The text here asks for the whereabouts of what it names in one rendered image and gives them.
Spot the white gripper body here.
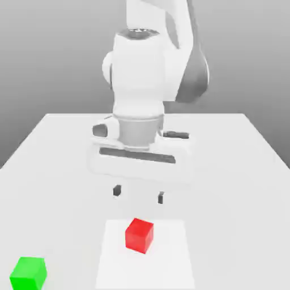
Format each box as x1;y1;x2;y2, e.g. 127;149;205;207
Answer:
86;137;194;185

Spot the small red cube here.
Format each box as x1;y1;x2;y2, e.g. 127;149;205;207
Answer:
125;217;155;255

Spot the small green cube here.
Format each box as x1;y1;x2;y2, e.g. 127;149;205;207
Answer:
9;256;48;290

